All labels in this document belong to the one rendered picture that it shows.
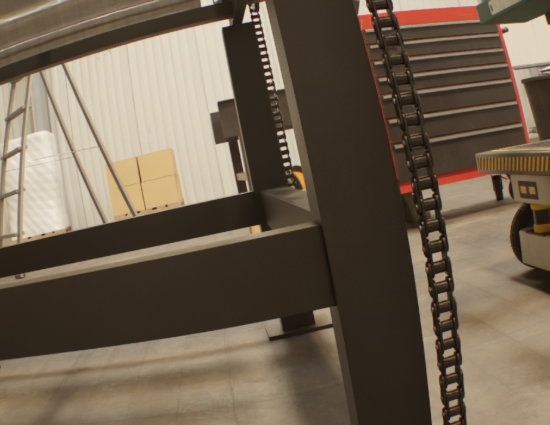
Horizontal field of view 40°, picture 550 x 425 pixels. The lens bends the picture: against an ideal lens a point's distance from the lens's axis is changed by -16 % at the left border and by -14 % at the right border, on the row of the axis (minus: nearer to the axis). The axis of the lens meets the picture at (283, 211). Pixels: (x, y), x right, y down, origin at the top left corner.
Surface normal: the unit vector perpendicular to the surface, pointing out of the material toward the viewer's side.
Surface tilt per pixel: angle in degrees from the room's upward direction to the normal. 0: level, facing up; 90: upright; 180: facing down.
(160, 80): 90
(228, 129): 90
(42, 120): 90
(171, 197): 90
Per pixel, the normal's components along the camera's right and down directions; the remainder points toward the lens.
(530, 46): -0.33, 0.13
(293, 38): 0.08, 0.04
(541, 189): -0.98, 0.21
